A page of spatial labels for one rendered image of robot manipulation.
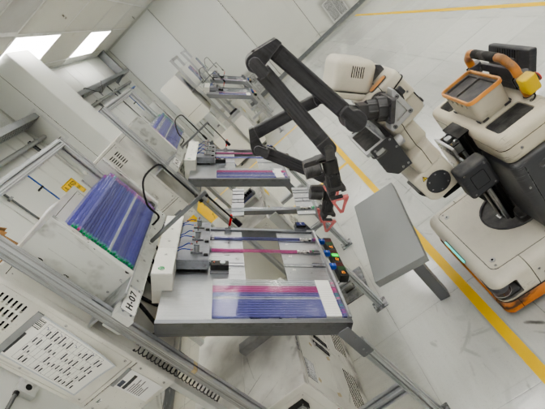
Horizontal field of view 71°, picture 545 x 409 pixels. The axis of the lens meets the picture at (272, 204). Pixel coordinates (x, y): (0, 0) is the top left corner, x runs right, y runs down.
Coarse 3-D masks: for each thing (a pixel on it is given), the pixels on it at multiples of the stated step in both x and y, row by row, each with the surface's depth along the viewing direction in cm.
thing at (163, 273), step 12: (168, 216) 187; (180, 228) 178; (168, 240) 167; (168, 252) 158; (156, 264) 150; (168, 264) 151; (156, 276) 145; (168, 276) 146; (156, 288) 147; (168, 288) 148; (156, 300) 150
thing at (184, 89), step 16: (176, 64) 556; (176, 80) 568; (192, 80) 581; (224, 80) 613; (176, 96) 578; (192, 96) 580; (208, 96) 583; (224, 96) 586; (240, 96) 589; (192, 112) 590; (208, 112) 594; (240, 112) 624; (224, 128) 608; (240, 128) 610; (224, 144) 618; (240, 144) 621; (240, 160) 632
